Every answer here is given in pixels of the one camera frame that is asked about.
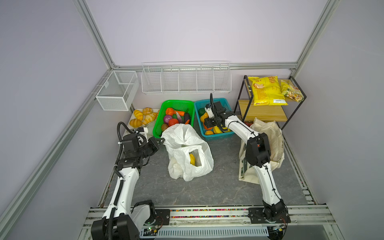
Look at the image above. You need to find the white plastic grocery bag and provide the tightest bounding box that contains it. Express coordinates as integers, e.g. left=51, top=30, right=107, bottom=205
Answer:
left=162, top=124, right=214, bottom=182

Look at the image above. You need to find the yellow banana bunch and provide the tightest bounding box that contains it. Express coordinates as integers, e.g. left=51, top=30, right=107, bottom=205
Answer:
left=189, top=154, right=196, bottom=166

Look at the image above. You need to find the canvas tote bag floral print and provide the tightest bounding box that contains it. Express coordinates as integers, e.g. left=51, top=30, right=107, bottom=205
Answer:
left=238, top=117, right=285, bottom=184

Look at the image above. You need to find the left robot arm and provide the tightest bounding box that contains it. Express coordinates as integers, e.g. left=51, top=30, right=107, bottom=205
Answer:
left=91, top=122, right=165, bottom=240

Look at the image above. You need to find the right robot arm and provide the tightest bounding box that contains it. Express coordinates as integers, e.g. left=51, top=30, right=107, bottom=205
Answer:
left=205, top=94, right=291, bottom=224

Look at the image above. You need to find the brown potato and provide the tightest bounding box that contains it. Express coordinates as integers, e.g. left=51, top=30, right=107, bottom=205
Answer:
left=161, top=124, right=169, bottom=132

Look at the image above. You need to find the teal plastic basket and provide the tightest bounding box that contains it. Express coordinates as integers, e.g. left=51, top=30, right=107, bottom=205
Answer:
left=194, top=99, right=234, bottom=141

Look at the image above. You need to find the white bread tray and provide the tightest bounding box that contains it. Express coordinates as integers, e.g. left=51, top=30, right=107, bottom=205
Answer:
left=127, top=108, right=160, bottom=138

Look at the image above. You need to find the red tomato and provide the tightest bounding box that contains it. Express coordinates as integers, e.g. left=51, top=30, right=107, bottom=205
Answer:
left=168, top=118, right=179, bottom=127

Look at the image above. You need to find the purple onion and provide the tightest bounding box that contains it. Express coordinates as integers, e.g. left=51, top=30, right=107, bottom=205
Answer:
left=163, top=115, right=173, bottom=125

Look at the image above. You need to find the croissant bread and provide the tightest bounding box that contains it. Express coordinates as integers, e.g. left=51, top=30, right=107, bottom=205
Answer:
left=130, top=119, right=143, bottom=129

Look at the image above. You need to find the green plastic basket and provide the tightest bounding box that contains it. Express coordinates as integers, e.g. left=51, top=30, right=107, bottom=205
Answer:
left=153, top=100, right=196, bottom=138

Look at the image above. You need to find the black wooden shelf rack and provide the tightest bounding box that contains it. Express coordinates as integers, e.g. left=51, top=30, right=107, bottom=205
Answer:
left=234, top=75, right=307, bottom=130

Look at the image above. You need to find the large yellow chips bag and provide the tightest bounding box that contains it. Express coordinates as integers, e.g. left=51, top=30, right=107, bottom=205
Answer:
left=248, top=76, right=288, bottom=106

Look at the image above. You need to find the small white mesh basket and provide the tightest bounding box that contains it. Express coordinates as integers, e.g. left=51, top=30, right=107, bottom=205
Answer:
left=96, top=71, right=139, bottom=112

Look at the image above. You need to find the small yellow snack bag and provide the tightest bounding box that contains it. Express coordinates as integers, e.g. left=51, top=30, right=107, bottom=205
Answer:
left=281, top=80, right=304, bottom=103

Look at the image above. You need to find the long white wire basket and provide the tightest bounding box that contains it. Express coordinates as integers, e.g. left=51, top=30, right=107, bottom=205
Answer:
left=142, top=61, right=232, bottom=94

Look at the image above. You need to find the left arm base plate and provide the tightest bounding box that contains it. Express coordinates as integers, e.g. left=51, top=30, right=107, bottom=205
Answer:
left=130, top=205, right=171, bottom=229

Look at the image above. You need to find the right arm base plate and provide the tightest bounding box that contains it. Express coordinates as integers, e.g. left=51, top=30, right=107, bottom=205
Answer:
left=248, top=207, right=291, bottom=224

